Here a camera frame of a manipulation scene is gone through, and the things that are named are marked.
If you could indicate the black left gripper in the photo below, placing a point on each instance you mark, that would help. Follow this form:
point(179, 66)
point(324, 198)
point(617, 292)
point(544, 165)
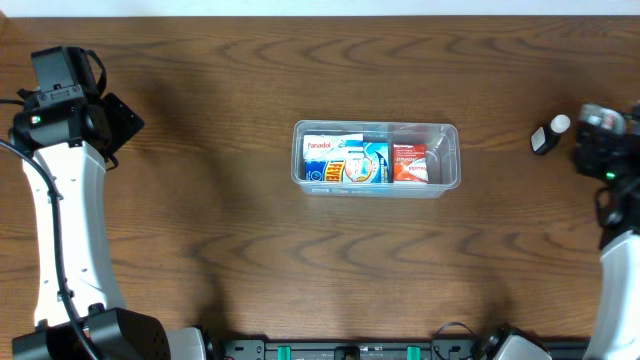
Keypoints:
point(117, 133)

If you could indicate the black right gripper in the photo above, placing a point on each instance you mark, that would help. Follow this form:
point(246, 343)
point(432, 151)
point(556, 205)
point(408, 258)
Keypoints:
point(602, 143)

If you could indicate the dark syrup bottle white cap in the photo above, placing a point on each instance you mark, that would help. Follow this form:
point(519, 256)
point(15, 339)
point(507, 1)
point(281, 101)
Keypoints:
point(547, 136)

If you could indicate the blue Kool Fever box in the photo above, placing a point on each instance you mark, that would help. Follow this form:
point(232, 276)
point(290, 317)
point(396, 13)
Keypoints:
point(371, 165)

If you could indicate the white blue Panadol box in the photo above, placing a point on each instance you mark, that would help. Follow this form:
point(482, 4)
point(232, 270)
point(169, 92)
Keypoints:
point(325, 147)

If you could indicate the red Panadol box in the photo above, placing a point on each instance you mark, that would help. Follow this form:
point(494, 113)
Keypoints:
point(409, 162)

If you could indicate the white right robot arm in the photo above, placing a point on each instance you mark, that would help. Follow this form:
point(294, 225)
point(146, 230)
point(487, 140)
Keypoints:
point(616, 331)

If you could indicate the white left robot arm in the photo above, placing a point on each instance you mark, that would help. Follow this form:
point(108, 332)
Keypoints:
point(80, 311)

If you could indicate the clear plastic container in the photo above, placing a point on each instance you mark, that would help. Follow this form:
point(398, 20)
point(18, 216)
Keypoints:
point(442, 157)

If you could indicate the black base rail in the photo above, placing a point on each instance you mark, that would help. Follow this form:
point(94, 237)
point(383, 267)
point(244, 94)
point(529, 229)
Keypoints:
point(259, 349)

